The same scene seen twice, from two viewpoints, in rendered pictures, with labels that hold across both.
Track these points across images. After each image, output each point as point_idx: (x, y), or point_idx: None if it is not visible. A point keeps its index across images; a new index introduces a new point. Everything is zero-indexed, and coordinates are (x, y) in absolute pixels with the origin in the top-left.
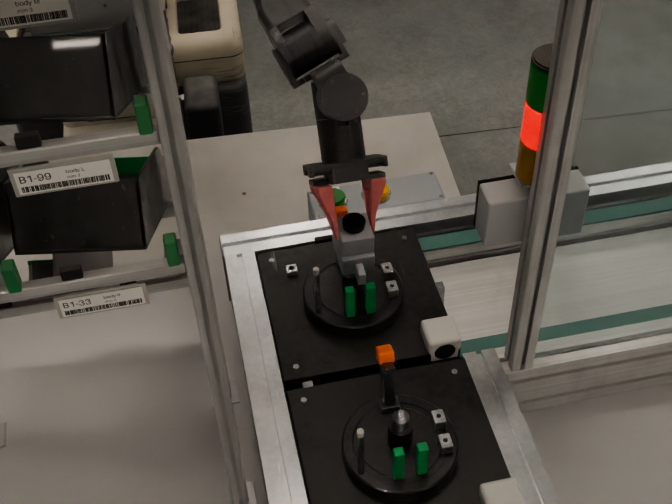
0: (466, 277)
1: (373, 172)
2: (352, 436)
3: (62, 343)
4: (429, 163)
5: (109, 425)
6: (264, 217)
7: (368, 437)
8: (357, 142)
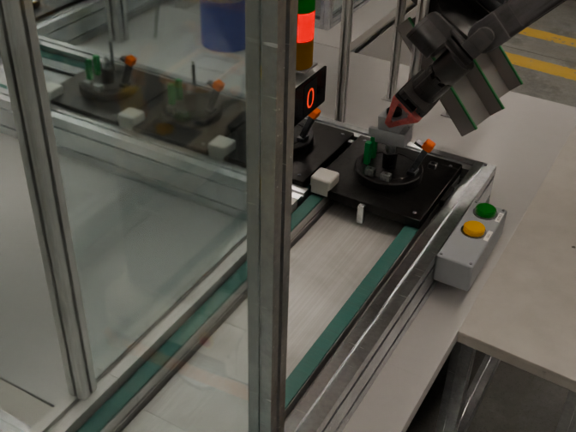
0: (369, 249)
1: (407, 100)
2: (301, 125)
3: (493, 146)
4: (529, 346)
5: (421, 138)
6: (537, 243)
7: (295, 128)
8: (420, 78)
